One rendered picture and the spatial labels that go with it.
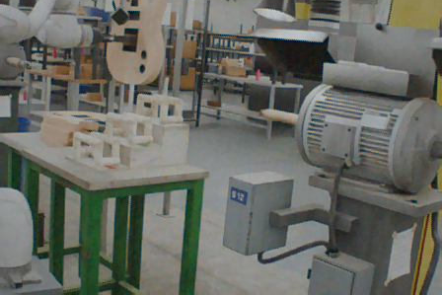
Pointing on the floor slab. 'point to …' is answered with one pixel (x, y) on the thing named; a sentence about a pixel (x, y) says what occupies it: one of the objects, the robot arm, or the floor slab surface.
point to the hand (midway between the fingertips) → (129, 39)
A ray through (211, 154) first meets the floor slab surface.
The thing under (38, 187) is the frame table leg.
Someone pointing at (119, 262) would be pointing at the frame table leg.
